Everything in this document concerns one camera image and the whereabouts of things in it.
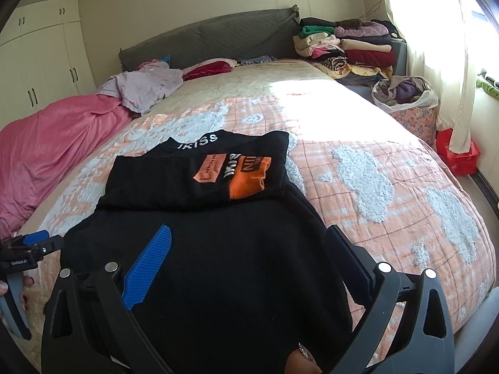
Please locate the pink duvet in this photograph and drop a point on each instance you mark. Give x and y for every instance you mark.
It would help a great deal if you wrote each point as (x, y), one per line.
(50, 152)

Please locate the pink and teal garment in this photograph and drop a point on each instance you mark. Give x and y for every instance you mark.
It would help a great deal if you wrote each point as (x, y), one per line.
(161, 60)

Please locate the dark patterned cloth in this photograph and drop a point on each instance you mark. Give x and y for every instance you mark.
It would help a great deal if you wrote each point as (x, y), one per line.
(255, 60)

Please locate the window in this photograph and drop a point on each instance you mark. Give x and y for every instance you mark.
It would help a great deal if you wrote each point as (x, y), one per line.
(485, 31)

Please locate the person's left hand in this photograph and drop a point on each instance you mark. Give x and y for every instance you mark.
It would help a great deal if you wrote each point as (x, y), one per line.
(28, 294)

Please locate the red pillow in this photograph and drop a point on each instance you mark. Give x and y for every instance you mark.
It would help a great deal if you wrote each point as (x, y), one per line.
(208, 69)

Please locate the red bag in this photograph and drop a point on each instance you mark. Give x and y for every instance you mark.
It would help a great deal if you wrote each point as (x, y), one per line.
(460, 156)

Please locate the person's right hand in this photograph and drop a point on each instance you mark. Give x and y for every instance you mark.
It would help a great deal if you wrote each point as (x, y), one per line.
(304, 364)

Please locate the black sweater with orange cuffs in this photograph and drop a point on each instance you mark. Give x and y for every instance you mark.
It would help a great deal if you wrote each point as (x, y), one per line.
(218, 265)

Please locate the bed with orange patterned bedspread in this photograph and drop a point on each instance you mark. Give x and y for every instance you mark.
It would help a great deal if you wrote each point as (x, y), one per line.
(370, 210)

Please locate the grey bedside cabinet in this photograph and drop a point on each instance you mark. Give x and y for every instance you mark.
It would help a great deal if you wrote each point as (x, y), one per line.
(399, 58)

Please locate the heap of mixed clothes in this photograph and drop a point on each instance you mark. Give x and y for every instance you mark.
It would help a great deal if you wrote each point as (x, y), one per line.
(403, 91)

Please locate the cream curtain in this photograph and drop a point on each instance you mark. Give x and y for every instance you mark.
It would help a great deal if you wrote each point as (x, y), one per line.
(429, 46)

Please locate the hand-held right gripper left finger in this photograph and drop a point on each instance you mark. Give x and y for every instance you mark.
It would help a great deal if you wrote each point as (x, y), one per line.
(146, 265)

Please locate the lilac garment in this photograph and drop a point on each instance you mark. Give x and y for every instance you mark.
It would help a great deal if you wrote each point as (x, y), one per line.
(144, 87)

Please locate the cream wardrobe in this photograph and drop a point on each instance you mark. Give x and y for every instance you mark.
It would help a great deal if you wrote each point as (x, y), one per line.
(39, 62)

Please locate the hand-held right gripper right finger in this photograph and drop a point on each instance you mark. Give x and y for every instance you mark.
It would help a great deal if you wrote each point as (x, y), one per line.
(351, 265)

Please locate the cream quilted bedspread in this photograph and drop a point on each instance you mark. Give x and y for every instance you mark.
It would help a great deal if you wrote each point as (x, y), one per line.
(273, 81)

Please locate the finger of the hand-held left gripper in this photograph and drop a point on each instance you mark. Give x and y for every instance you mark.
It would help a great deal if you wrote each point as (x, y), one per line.
(35, 237)
(52, 245)

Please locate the stack of folded clothes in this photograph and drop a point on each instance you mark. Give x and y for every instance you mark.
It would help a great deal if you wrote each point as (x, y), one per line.
(347, 50)

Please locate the green cloth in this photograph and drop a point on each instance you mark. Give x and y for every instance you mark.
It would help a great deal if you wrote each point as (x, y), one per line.
(489, 83)

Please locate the floral fabric basket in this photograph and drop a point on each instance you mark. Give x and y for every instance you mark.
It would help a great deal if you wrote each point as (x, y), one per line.
(413, 119)

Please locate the grey padded headboard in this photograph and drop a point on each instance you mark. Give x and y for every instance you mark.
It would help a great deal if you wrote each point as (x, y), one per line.
(218, 37)

